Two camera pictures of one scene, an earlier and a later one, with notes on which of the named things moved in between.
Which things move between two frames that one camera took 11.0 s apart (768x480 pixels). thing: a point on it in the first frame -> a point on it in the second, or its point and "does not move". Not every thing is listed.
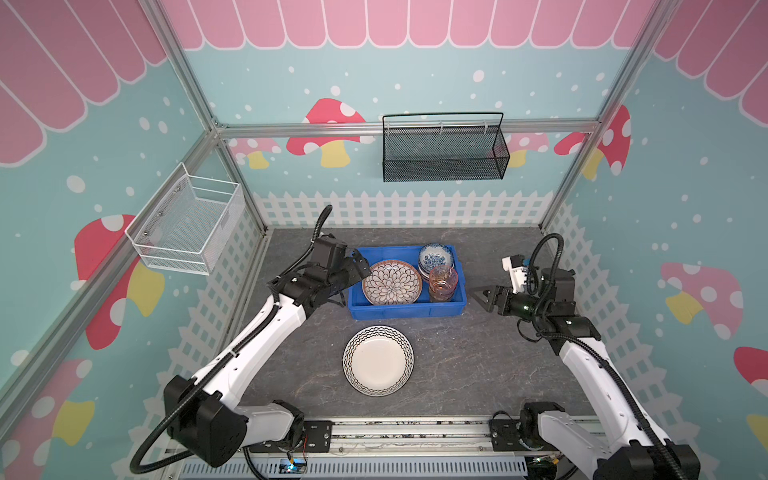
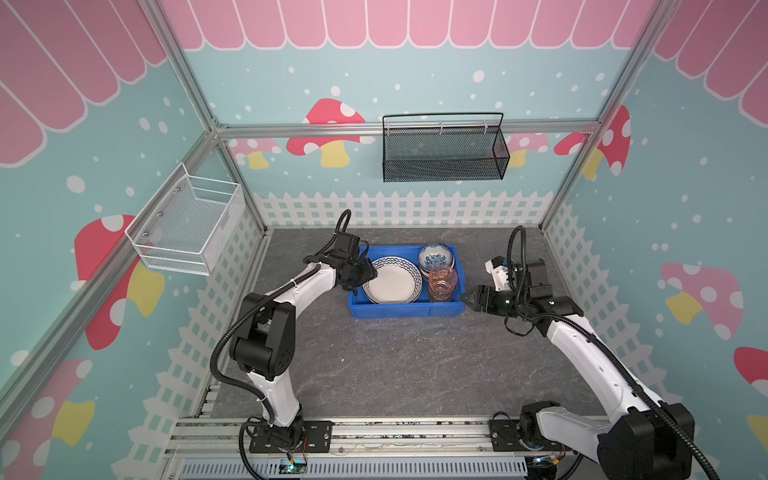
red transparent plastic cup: x=442 y=282 does not move
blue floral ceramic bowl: x=433 y=255 does not move
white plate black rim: x=378 y=360 -> x=398 y=281
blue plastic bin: x=359 y=308 does not move
